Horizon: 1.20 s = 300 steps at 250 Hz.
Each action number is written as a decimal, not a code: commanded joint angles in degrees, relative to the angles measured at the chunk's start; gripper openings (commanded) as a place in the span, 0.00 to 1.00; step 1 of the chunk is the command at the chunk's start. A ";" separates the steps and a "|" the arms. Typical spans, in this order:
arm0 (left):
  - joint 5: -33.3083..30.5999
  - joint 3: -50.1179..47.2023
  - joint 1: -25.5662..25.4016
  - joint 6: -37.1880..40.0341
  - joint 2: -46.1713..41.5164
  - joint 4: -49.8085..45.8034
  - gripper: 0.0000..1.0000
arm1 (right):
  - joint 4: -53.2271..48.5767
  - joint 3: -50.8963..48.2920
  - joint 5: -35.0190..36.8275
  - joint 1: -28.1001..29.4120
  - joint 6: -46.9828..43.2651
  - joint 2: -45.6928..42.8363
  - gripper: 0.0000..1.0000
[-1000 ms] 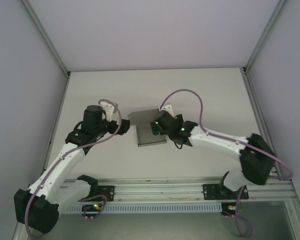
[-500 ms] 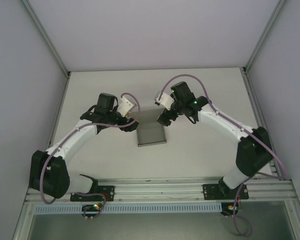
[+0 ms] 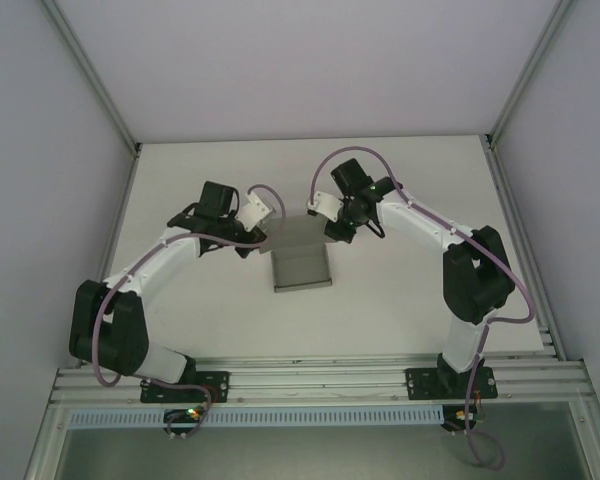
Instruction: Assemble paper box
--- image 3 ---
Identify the aluminium side rail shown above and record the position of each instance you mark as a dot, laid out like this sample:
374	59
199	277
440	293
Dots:
525	250

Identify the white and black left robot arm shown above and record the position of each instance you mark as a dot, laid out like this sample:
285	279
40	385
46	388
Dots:
165	260

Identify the grey metal sheet panel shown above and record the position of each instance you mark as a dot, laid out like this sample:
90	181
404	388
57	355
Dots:
305	452

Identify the aluminium frame post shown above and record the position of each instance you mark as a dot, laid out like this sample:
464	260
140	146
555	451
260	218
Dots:
527	75
95	80

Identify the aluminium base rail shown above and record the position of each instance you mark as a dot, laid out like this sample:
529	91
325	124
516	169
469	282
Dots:
320	375

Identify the left control board with LEDs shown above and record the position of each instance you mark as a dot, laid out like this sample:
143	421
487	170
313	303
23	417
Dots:
187	416

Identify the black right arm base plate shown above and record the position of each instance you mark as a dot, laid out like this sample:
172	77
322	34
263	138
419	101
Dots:
420	385

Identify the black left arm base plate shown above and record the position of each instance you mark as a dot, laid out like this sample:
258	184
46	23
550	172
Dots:
215	387

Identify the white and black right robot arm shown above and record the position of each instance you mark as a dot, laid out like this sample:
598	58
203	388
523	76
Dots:
420	222

